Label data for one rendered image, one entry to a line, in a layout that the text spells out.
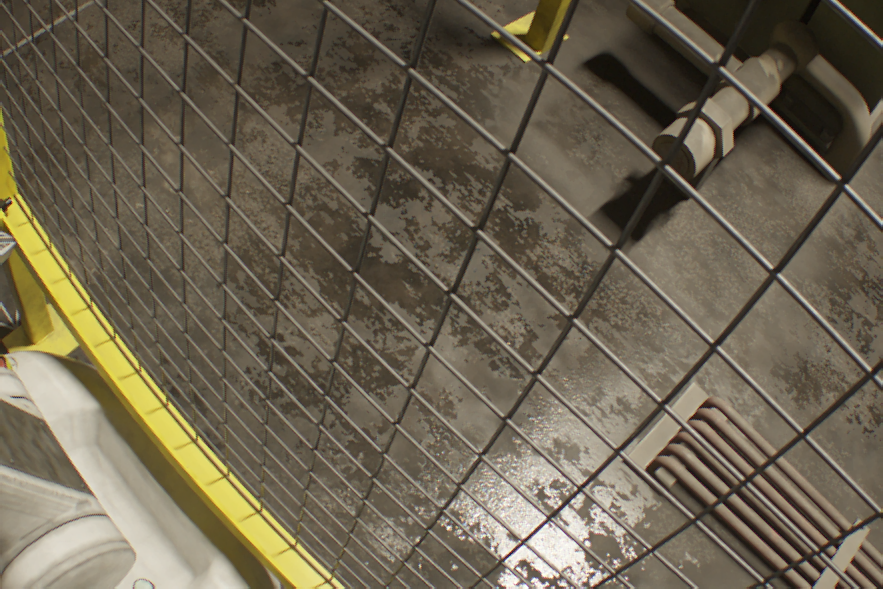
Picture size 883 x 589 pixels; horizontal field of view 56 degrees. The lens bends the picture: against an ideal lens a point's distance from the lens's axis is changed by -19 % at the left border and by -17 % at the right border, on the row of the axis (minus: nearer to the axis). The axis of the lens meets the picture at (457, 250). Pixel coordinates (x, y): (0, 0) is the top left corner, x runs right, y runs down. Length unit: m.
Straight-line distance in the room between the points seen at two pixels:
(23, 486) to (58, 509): 0.08
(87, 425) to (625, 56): 1.50
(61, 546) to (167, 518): 0.33
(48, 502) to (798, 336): 1.52
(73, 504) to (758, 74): 1.56
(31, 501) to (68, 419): 0.40
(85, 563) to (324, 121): 1.24
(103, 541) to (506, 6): 1.66
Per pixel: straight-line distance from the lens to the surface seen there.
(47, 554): 0.79
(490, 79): 1.99
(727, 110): 1.83
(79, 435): 1.16
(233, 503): 1.04
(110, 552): 0.81
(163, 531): 1.13
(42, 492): 0.75
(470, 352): 1.62
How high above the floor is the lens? 1.39
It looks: 54 degrees down
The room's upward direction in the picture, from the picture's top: 22 degrees clockwise
